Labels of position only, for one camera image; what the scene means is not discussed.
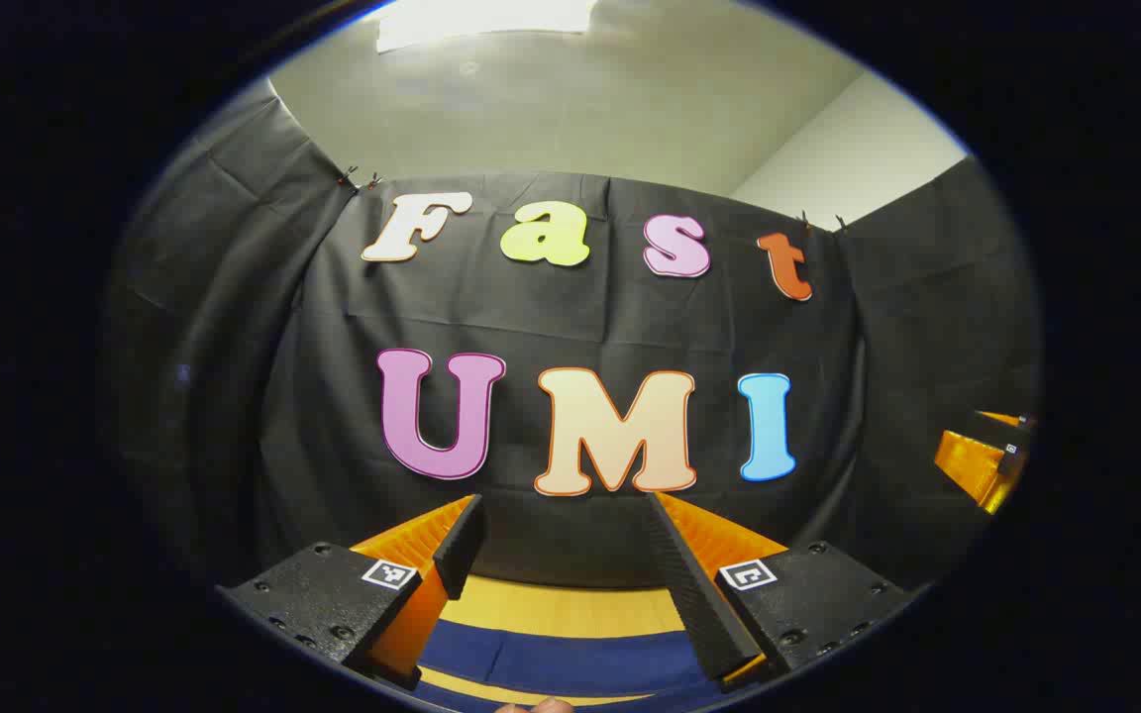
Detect black backdrop cloth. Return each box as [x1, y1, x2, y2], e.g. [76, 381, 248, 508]
[100, 94, 1042, 595]

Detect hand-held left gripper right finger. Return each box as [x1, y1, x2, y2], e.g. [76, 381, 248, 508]
[645, 490, 913, 692]

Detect blue jeans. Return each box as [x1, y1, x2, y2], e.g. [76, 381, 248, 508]
[415, 619, 730, 712]

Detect ceiling light panel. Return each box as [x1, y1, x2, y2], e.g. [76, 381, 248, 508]
[375, 0, 596, 52]

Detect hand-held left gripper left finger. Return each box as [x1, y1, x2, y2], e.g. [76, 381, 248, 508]
[217, 493, 487, 691]

